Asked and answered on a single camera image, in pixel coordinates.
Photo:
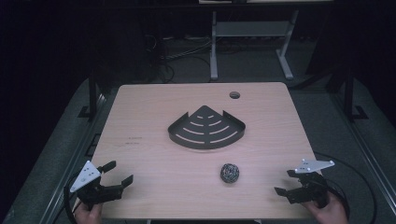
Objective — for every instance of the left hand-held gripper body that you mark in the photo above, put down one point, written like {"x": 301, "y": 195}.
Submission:
{"x": 93, "y": 191}

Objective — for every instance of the person's left hand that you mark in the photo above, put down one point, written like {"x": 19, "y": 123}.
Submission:
{"x": 88, "y": 216}

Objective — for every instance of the person's right hand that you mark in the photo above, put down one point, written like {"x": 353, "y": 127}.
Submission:
{"x": 333, "y": 213}

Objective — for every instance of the steel wool scouring ball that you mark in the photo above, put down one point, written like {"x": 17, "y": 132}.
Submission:
{"x": 230, "y": 173}

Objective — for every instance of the aluminium floor rail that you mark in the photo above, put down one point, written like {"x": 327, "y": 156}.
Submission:
{"x": 365, "y": 146}
{"x": 70, "y": 168}

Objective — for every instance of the black metal corner shelf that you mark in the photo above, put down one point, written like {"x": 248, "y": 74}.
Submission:
{"x": 207, "y": 132}

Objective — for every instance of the black metal stand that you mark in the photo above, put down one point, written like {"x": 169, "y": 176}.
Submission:
{"x": 92, "y": 96}
{"x": 349, "y": 96}

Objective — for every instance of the white metal table frame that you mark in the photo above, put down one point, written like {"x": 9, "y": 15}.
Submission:
{"x": 249, "y": 29}

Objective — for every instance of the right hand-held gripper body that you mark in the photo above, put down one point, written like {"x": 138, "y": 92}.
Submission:
{"x": 311, "y": 189}

